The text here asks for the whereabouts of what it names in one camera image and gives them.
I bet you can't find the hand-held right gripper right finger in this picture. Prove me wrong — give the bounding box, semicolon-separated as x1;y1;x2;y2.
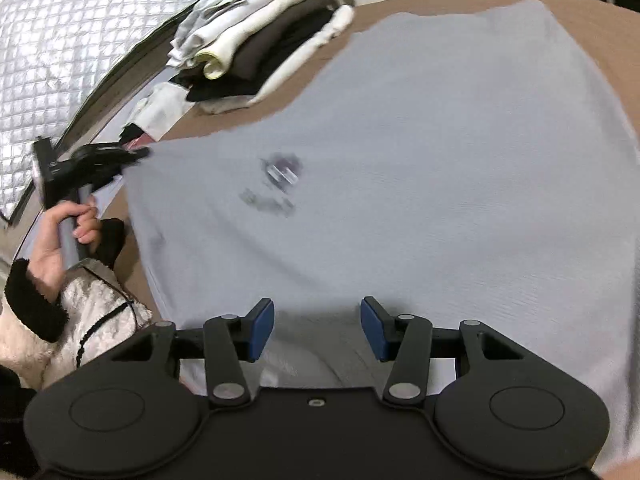
360;296;526;407

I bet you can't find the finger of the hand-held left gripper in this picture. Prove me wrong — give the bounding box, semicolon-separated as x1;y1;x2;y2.
102;156;150;177
100;143;151;157

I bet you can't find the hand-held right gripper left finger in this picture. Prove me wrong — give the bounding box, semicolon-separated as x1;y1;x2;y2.
107;297;276;407

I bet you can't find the grey shirt with dark print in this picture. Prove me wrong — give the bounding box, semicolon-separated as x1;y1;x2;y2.
121;0;640;476

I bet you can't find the person's left hand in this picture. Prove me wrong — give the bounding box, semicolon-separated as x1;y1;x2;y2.
27;197;101;302

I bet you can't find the white printed shirt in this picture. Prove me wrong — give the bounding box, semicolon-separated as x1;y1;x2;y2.
127;82;188;141

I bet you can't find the black folded garment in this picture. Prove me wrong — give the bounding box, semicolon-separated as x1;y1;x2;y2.
170;67;263;103

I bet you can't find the silver quilted cover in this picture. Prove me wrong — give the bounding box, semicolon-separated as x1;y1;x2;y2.
0;0;211;221

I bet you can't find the pale grey folded shirt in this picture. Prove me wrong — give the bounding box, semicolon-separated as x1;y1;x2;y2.
167;0;311;68

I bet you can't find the cream folded garment yellow trim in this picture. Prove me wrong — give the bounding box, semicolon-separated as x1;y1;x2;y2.
195;0;326;80

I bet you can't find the dark brown folded garment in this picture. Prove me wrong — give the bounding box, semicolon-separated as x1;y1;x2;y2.
225;0;341;83

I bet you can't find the person's black clothing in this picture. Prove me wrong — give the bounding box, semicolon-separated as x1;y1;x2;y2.
0;365;36;480

